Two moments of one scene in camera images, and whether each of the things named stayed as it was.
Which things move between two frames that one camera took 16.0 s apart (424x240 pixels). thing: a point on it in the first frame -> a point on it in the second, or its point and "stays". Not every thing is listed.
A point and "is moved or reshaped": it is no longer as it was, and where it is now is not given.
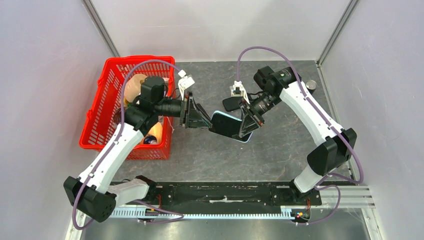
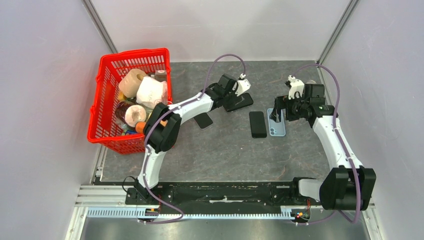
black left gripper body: (186, 113) -> (226, 94)
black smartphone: (227, 126) is moved or reshaped
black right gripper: (248, 125) -> (282, 102)
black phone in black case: (232, 103) stays
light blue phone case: (227, 125) -> (277, 129)
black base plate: (231, 197) stays
